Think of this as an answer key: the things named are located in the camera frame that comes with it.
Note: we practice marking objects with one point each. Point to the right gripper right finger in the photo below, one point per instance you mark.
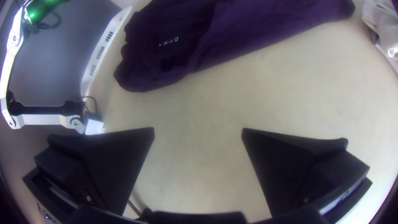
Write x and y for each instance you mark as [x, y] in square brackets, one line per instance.
[286, 168]

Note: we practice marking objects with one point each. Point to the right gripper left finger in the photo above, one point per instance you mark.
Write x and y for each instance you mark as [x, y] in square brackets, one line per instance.
[108, 168]

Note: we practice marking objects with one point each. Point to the black t-shirt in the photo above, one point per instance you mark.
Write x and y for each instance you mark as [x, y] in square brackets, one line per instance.
[161, 62]

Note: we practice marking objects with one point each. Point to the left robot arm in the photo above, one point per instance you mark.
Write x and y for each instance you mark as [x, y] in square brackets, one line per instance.
[12, 40]

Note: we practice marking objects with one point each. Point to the white laundry basket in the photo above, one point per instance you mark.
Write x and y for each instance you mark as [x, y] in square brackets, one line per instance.
[102, 49]

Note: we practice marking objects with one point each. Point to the heap of clothes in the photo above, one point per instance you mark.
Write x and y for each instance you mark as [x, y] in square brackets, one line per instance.
[385, 25]

